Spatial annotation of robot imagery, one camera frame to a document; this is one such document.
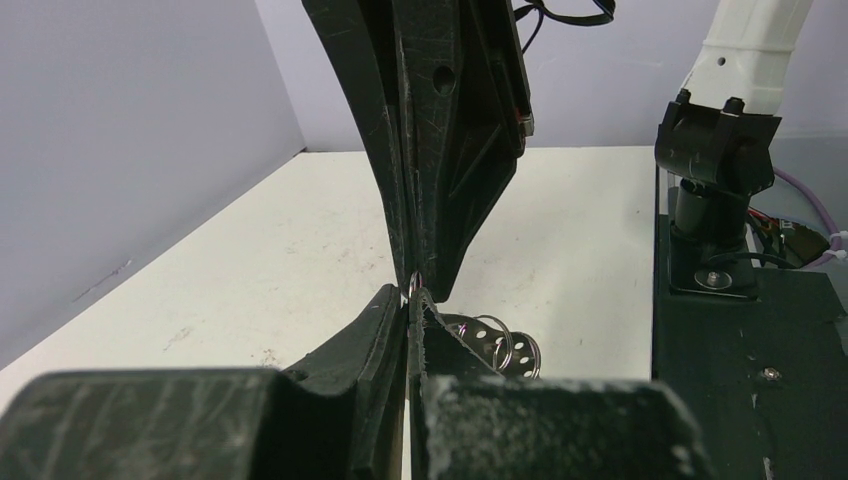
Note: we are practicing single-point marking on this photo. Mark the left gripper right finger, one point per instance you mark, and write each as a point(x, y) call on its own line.
point(469, 422)

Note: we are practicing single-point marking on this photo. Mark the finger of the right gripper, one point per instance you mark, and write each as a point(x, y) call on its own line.
point(464, 106)
point(359, 39)

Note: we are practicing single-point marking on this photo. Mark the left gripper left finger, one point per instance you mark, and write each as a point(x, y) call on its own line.
point(335, 414)

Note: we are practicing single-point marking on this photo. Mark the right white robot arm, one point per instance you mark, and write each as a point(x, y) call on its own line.
point(714, 136)

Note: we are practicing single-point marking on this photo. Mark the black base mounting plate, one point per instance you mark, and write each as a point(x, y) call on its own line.
point(765, 379)

